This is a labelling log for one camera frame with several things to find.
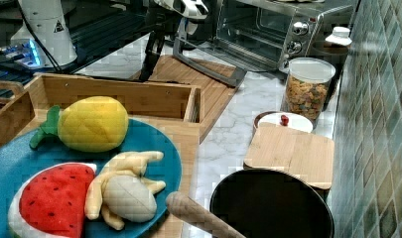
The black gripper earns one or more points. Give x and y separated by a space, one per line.
161 20

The wooden drawer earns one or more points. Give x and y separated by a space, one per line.
174 92

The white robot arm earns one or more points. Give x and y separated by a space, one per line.
47 38

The silver toaster oven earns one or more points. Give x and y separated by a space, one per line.
261 35

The yellow plush pineapple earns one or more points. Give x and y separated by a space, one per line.
94 124

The clear cereal jar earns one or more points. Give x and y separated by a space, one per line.
307 87

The wooden tea organizer tray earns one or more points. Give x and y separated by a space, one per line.
15 112

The white lidded bowl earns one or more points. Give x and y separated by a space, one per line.
285 119

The white cap wooden grinder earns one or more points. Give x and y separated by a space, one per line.
334 47

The plush peeled banana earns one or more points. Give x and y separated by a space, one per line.
122 192

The wooden spoon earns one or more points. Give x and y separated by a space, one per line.
186 209

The blue round plate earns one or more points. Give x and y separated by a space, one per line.
43 191

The red plush watermelon slice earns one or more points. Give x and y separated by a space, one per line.
50 204

